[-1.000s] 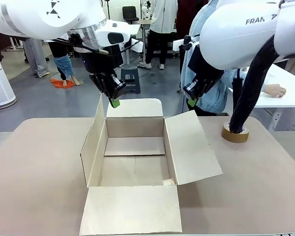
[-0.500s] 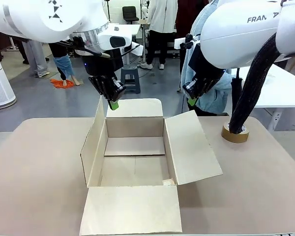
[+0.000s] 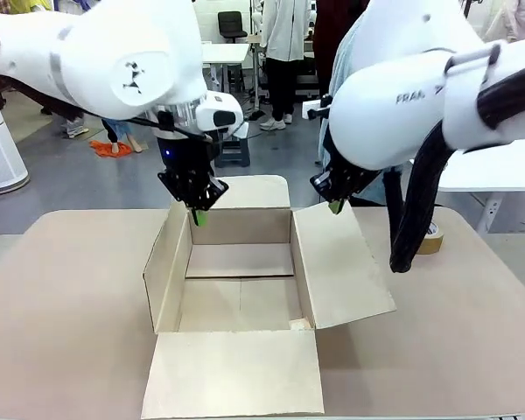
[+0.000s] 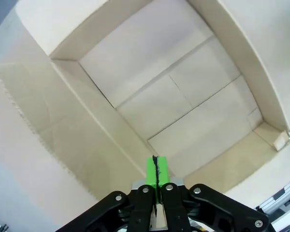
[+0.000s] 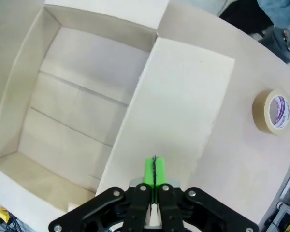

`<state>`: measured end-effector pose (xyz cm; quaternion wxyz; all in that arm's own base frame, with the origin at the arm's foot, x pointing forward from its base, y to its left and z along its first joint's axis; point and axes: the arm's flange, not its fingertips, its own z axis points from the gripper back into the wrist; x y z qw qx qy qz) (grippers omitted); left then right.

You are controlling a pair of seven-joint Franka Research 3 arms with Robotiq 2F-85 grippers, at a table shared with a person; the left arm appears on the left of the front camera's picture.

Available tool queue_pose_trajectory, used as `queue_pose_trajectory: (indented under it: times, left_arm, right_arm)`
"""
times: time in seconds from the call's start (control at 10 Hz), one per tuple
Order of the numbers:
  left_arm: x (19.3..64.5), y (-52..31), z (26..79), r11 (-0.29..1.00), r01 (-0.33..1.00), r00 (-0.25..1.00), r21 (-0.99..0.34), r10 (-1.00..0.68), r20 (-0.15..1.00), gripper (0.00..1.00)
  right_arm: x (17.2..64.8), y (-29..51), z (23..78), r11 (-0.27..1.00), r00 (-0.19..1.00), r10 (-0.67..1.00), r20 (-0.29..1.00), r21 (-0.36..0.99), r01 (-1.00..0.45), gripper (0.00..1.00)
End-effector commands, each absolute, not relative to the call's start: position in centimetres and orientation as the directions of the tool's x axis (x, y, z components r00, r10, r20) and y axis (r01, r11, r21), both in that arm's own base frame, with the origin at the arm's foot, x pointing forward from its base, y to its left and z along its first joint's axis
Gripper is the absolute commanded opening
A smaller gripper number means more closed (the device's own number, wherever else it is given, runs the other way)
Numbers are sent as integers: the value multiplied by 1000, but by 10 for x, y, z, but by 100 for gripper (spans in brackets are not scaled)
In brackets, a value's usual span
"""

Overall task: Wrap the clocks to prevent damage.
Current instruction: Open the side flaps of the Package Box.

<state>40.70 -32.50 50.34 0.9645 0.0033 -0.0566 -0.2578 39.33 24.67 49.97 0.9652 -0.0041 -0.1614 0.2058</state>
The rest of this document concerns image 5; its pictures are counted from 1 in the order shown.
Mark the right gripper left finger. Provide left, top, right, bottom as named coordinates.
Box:
left=48, top=157, right=158, bottom=232

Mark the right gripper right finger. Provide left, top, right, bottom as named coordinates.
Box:
left=155, top=157, right=260, bottom=232

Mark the large brown cardboard box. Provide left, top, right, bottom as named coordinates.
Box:
left=0, top=0, right=235, bottom=232

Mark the brown packing tape roll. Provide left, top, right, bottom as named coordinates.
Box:
left=252, top=88, right=290, bottom=137

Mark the yellow red emergency stop button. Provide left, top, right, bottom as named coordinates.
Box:
left=0, top=205, right=11, bottom=224

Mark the grey metal table foot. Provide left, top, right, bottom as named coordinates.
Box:
left=262, top=25, right=290, bottom=65

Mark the person in blue fleece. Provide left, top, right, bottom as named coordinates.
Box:
left=218, top=0, right=290, bottom=37

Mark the aluminium profile base frame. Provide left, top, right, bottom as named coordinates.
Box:
left=275, top=166, right=290, bottom=232

